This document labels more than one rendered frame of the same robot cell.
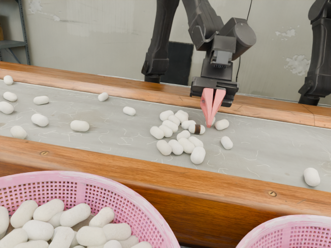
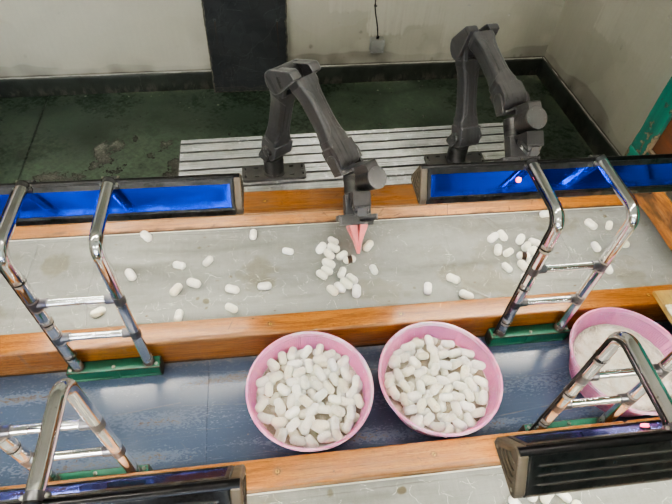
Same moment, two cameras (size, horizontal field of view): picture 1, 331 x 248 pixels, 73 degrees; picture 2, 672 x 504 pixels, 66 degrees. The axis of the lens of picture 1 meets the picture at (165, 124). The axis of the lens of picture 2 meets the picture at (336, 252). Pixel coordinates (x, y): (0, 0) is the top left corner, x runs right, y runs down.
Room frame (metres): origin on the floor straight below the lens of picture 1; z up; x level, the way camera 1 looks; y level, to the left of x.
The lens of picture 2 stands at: (-0.39, 0.19, 1.77)
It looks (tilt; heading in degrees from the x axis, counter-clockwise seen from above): 50 degrees down; 345
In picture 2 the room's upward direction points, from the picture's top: 4 degrees clockwise
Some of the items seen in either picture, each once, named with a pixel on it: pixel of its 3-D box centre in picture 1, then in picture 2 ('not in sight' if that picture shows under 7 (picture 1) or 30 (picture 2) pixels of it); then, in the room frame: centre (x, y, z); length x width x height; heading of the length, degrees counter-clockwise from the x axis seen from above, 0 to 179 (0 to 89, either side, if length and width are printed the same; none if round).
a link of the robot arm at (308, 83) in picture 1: (315, 89); (463, 137); (0.82, -0.53, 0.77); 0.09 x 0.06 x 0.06; 94
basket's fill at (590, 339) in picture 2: not in sight; (619, 369); (0.02, -0.62, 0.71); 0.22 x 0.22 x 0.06
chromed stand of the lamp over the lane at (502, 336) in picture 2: not in sight; (543, 256); (0.23, -0.46, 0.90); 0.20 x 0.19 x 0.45; 85
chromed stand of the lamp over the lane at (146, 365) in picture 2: not in sight; (94, 286); (0.32, 0.50, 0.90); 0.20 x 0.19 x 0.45; 85
